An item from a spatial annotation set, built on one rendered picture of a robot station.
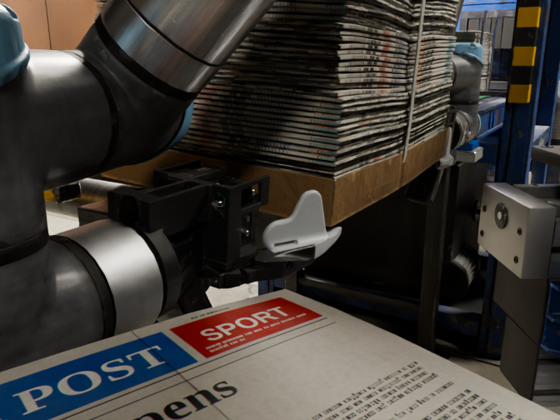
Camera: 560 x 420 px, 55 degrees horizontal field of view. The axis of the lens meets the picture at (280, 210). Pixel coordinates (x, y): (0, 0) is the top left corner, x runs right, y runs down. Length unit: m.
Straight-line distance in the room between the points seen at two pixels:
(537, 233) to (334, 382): 0.52
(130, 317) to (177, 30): 0.16
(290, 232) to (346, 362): 0.24
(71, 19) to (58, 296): 4.26
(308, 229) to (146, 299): 0.17
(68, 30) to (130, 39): 4.17
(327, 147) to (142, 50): 0.19
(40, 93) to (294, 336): 0.16
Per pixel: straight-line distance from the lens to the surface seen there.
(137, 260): 0.32
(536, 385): 0.79
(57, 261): 0.30
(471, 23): 4.10
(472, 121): 1.08
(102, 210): 0.54
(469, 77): 1.05
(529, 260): 0.71
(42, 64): 0.29
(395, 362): 0.21
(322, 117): 0.45
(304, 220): 0.44
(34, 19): 4.34
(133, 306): 0.32
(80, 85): 0.30
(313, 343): 0.22
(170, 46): 0.31
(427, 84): 0.69
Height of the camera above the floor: 0.94
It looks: 16 degrees down
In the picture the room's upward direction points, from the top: straight up
